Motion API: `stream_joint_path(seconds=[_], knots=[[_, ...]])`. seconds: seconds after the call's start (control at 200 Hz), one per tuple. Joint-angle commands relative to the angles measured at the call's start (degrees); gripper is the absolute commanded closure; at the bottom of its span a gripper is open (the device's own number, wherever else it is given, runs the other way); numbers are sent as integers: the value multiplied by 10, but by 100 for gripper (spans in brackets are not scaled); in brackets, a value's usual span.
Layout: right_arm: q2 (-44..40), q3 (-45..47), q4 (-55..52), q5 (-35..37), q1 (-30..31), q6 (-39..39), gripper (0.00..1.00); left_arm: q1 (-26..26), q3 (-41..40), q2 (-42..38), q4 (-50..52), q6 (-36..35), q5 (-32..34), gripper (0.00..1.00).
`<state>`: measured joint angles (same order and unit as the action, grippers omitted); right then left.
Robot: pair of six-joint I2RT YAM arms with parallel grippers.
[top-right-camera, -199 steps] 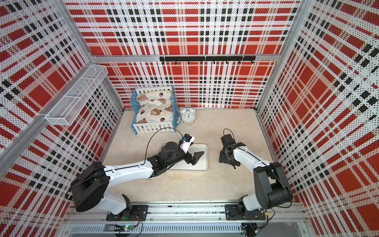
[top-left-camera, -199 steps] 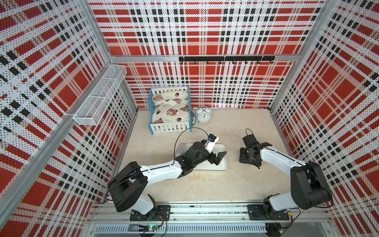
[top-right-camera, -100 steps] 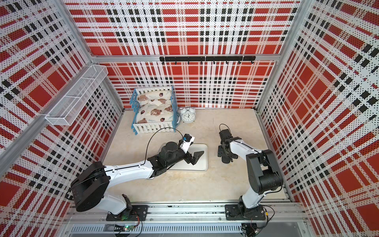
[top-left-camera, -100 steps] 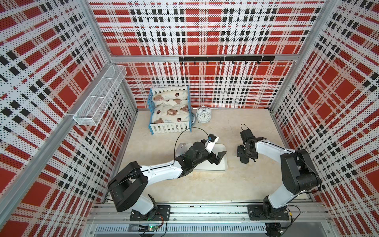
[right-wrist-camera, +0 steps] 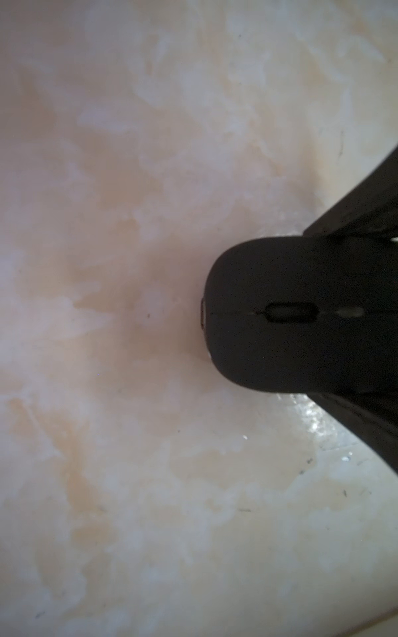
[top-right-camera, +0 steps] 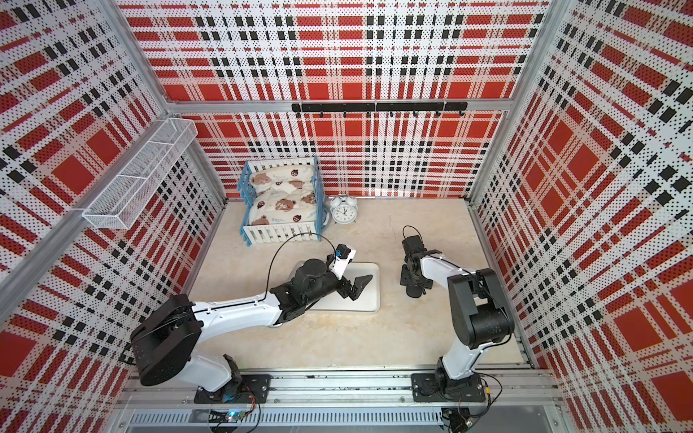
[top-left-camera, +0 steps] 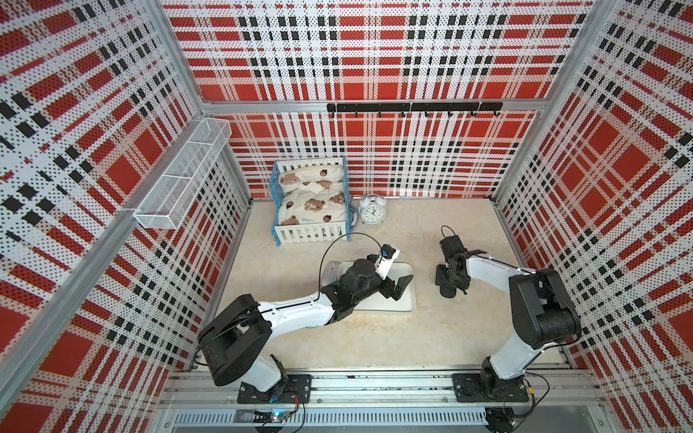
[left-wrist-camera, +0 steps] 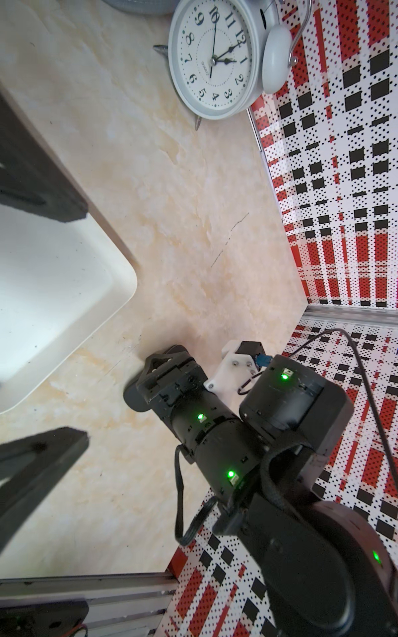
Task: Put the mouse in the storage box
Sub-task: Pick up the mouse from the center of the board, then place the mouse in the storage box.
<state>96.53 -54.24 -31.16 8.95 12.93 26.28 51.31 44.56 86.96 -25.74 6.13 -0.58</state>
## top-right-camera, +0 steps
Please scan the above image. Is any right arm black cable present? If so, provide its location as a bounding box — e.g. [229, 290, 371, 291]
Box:
[400, 224, 427, 250]

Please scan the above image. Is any bear print pillow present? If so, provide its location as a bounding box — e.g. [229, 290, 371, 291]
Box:
[251, 165, 314, 192]

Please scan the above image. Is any black wall hook rail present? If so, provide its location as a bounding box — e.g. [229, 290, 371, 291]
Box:
[292, 101, 469, 117]

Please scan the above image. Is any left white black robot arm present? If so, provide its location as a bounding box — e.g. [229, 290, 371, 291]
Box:
[131, 258, 374, 393]

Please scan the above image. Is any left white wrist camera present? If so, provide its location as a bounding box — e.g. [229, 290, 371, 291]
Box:
[328, 244, 357, 280]

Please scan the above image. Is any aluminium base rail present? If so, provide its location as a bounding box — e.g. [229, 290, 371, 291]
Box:
[106, 364, 572, 432]

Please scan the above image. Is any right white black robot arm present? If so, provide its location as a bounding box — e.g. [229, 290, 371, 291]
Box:
[400, 235, 515, 384]

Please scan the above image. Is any blue white toy crib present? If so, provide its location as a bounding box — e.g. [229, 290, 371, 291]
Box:
[237, 157, 328, 246]

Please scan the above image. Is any bear print blanket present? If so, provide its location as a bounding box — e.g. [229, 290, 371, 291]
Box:
[248, 188, 318, 226]

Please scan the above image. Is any white plastic storage tray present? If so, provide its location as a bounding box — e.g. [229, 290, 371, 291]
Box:
[306, 262, 382, 314]

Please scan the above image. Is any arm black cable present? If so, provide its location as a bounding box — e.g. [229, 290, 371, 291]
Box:
[262, 231, 337, 304]
[400, 224, 427, 250]

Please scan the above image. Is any white twin bell alarm clock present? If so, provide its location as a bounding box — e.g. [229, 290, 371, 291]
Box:
[330, 195, 358, 225]

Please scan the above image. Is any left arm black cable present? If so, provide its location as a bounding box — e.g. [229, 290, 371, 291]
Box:
[262, 231, 337, 304]

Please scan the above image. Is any green circuit board with wires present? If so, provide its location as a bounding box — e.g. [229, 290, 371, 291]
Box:
[207, 389, 262, 432]

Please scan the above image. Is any black connector under rail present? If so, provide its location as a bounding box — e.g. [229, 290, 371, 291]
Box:
[440, 372, 505, 433]

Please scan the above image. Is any white wire mesh basket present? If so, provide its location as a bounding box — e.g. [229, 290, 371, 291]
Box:
[82, 117, 198, 230]

